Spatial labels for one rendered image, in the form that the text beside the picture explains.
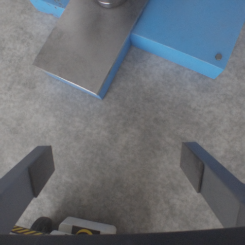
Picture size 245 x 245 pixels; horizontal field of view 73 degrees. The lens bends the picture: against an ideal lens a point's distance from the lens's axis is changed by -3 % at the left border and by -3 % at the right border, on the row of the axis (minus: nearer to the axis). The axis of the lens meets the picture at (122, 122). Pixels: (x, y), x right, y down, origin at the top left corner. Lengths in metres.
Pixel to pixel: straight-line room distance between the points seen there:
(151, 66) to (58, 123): 0.63
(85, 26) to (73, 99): 0.40
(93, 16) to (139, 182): 0.91
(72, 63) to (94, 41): 0.16
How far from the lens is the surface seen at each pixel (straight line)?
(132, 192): 0.96
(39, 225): 0.99
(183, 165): 0.17
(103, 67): 0.89
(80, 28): 1.04
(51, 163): 0.17
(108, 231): 0.91
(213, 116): 1.02
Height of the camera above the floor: 0.93
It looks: 80 degrees down
